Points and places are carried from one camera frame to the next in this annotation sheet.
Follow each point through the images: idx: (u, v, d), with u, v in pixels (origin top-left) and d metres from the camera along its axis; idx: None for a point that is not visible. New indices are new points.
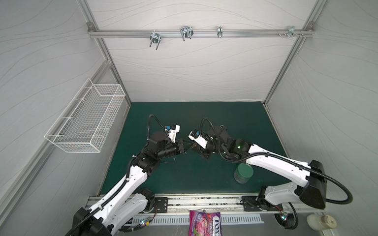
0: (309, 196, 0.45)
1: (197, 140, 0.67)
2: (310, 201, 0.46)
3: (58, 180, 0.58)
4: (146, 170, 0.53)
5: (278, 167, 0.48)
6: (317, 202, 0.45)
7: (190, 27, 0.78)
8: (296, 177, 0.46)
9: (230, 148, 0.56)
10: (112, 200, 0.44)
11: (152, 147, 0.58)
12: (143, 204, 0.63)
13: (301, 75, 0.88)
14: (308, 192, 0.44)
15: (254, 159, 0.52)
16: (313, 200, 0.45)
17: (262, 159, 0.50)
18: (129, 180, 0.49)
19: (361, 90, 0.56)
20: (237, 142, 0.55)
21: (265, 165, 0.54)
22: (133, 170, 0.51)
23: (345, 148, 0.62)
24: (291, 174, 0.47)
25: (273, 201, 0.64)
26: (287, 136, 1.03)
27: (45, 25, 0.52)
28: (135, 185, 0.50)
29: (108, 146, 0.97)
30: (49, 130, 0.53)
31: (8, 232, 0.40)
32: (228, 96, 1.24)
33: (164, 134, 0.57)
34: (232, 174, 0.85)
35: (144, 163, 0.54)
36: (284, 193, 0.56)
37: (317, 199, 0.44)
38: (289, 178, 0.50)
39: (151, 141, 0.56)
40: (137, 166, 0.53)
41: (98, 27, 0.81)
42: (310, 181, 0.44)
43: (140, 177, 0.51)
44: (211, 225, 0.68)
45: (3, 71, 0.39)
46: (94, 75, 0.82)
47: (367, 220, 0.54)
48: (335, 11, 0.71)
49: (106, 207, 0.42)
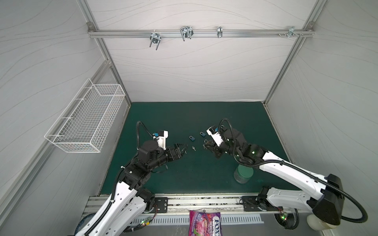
0: (323, 210, 0.44)
1: (213, 136, 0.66)
2: (323, 216, 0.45)
3: (58, 181, 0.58)
4: (134, 185, 0.49)
5: (292, 178, 0.48)
6: (331, 218, 0.44)
7: (190, 27, 0.78)
8: (309, 188, 0.45)
9: (245, 152, 0.58)
10: (97, 226, 0.42)
11: (142, 158, 0.54)
12: (142, 207, 0.63)
13: (301, 75, 0.88)
14: (322, 207, 0.43)
15: (269, 167, 0.52)
16: (327, 215, 0.44)
17: (276, 166, 0.50)
18: (115, 200, 0.46)
19: (361, 90, 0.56)
20: (253, 147, 0.56)
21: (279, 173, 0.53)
22: (119, 188, 0.48)
23: (345, 148, 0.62)
24: (304, 185, 0.46)
25: (274, 203, 0.64)
26: (287, 136, 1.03)
27: (45, 25, 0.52)
28: (122, 204, 0.48)
29: (108, 146, 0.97)
30: (49, 130, 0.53)
31: (8, 232, 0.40)
32: (228, 96, 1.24)
33: (155, 143, 0.54)
34: (232, 174, 0.85)
35: (133, 176, 0.50)
36: (292, 200, 0.55)
37: (330, 215, 0.43)
38: (303, 189, 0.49)
39: (141, 152, 0.53)
40: (123, 182, 0.49)
41: (98, 27, 0.81)
42: (326, 195, 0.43)
43: (127, 195, 0.48)
44: (211, 225, 0.68)
45: (3, 71, 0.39)
46: (94, 75, 0.82)
47: (367, 220, 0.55)
48: (335, 11, 0.71)
49: (92, 233, 0.41)
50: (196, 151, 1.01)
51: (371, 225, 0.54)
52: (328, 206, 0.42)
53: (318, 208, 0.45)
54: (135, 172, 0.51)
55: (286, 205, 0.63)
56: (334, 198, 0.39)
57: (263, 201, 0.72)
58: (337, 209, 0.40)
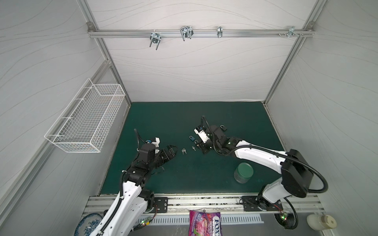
0: (287, 183, 0.48)
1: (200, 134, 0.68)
2: (292, 190, 0.48)
3: (59, 180, 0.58)
4: (139, 182, 0.53)
5: (259, 158, 0.54)
6: (297, 189, 0.47)
7: (190, 27, 0.78)
8: (273, 164, 0.50)
9: (223, 144, 0.65)
10: (111, 221, 0.44)
11: (143, 158, 0.60)
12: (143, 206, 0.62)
13: (301, 75, 0.88)
14: (286, 179, 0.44)
15: (241, 150, 0.58)
16: (293, 189, 0.48)
17: (246, 150, 0.57)
18: (124, 197, 0.49)
19: (361, 90, 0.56)
20: (231, 139, 0.63)
21: (249, 156, 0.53)
22: (126, 186, 0.51)
23: (345, 148, 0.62)
24: (269, 162, 0.51)
25: (271, 197, 0.63)
26: (287, 136, 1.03)
27: (45, 24, 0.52)
28: (131, 201, 0.51)
29: (108, 146, 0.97)
30: (49, 130, 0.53)
31: (8, 232, 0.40)
32: (228, 96, 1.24)
33: (153, 144, 0.61)
34: (232, 174, 0.85)
35: (136, 175, 0.54)
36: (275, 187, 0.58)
37: (295, 186, 0.46)
38: (269, 167, 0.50)
39: (141, 152, 0.59)
40: (129, 181, 0.53)
41: (98, 27, 0.81)
42: (283, 165, 0.46)
43: (135, 191, 0.51)
44: (211, 225, 0.68)
45: (3, 71, 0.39)
46: (94, 75, 0.82)
47: (366, 220, 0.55)
48: (335, 11, 0.71)
49: (107, 230, 0.42)
50: (196, 151, 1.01)
51: (371, 225, 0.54)
52: (287, 175, 0.46)
53: (283, 182, 0.52)
54: (137, 171, 0.56)
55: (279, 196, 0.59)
56: (292, 167, 0.43)
57: (263, 201, 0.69)
58: (294, 176, 0.44)
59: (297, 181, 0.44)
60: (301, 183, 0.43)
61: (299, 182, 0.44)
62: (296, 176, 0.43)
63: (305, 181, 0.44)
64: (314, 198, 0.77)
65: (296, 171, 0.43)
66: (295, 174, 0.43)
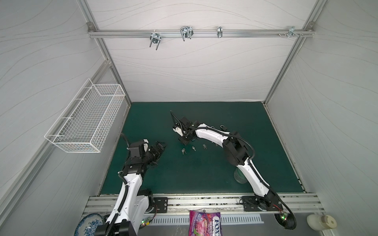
0: (227, 154, 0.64)
1: (176, 130, 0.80)
2: (230, 158, 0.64)
3: (59, 180, 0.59)
4: (140, 173, 0.56)
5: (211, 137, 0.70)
6: (233, 158, 0.63)
7: (190, 27, 0.78)
8: (219, 140, 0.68)
9: (188, 127, 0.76)
10: (125, 203, 0.46)
11: (135, 154, 0.64)
12: (145, 202, 0.62)
13: (301, 75, 0.88)
14: (226, 152, 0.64)
15: (200, 131, 0.73)
16: (231, 158, 0.65)
17: (203, 131, 0.72)
18: (130, 184, 0.52)
19: (361, 90, 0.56)
20: (194, 123, 0.76)
21: (206, 135, 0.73)
22: (128, 177, 0.55)
23: (345, 148, 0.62)
24: (217, 139, 0.67)
25: (258, 189, 0.67)
26: (287, 136, 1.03)
27: (45, 24, 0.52)
28: (137, 187, 0.53)
29: (108, 146, 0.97)
30: (49, 130, 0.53)
31: (8, 232, 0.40)
32: (228, 96, 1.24)
33: (141, 139, 0.67)
34: (232, 174, 0.84)
35: (135, 169, 0.58)
36: (247, 172, 0.66)
37: (231, 155, 0.63)
38: (218, 142, 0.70)
39: (132, 148, 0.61)
40: (128, 174, 0.56)
41: (98, 27, 0.81)
42: (225, 142, 0.60)
43: (137, 179, 0.54)
44: (211, 225, 0.68)
45: (3, 71, 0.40)
46: (94, 75, 0.82)
47: (366, 220, 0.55)
48: (335, 11, 0.71)
49: (123, 210, 0.44)
50: (196, 151, 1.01)
51: (371, 224, 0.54)
52: (226, 148, 0.62)
53: (226, 153, 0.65)
54: (134, 165, 0.60)
55: (255, 183, 0.67)
56: (229, 142, 0.59)
57: (263, 201, 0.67)
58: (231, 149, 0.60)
59: (231, 152, 0.61)
60: (235, 153, 0.60)
61: (233, 152, 0.60)
62: (231, 148, 0.59)
63: (238, 152, 0.61)
64: (314, 198, 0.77)
65: (231, 145, 0.59)
66: (230, 147, 0.59)
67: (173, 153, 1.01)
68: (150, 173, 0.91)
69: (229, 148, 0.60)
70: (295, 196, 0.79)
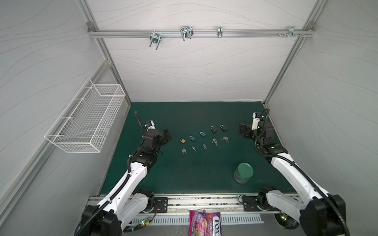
0: (308, 218, 0.43)
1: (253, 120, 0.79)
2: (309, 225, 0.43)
3: (59, 180, 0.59)
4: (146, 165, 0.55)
5: (294, 178, 0.49)
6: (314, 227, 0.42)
7: (190, 27, 0.78)
8: (305, 192, 0.45)
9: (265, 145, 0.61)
10: (119, 193, 0.45)
11: (148, 143, 0.61)
12: (145, 201, 0.63)
13: (301, 76, 0.88)
14: (310, 213, 0.42)
15: (281, 162, 0.54)
16: (311, 225, 0.43)
17: (285, 164, 0.53)
18: (132, 174, 0.50)
19: (361, 90, 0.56)
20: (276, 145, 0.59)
21: (286, 171, 0.53)
22: (134, 165, 0.53)
23: (346, 148, 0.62)
24: (302, 188, 0.47)
25: (272, 200, 0.64)
26: (287, 137, 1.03)
27: (45, 25, 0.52)
28: (137, 179, 0.52)
29: (108, 146, 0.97)
30: (49, 130, 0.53)
31: (8, 232, 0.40)
32: (227, 96, 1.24)
33: (158, 130, 0.62)
34: (232, 174, 0.84)
35: (142, 159, 0.56)
36: (288, 204, 0.54)
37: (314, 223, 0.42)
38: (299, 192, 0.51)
39: (146, 137, 0.60)
40: (136, 162, 0.55)
41: (98, 27, 0.81)
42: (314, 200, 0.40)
43: (141, 171, 0.53)
44: (211, 225, 0.68)
45: (3, 71, 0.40)
46: (94, 75, 0.82)
47: (366, 220, 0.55)
48: (335, 11, 0.71)
49: (115, 199, 0.43)
50: (196, 151, 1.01)
51: (371, 225, 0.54)
52: (313, 212, 0.41)
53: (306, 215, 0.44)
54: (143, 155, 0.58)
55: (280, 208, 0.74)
56: (324, 207, 0.39)
57: (261, 195, 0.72)
58: (319, 218, 0.39)
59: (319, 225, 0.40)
60: (323, 227, 0.39)
61: (320, 225, 0.40)
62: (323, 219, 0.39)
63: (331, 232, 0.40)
64: None
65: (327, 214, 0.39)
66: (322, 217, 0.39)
67: (173, 154, 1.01)
68: (151, 173, 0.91)
69: (320, 217, 0.39)
70: (295, 196, 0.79)
